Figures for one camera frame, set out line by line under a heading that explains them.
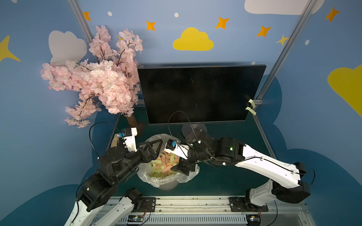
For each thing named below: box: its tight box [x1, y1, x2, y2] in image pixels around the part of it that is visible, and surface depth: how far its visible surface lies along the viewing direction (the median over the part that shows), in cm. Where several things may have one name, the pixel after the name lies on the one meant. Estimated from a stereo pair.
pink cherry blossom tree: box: [40, 25, 144, 128], surface depth 64 cm
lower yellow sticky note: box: [245, 106, 257, 116], surface depth 81 cm
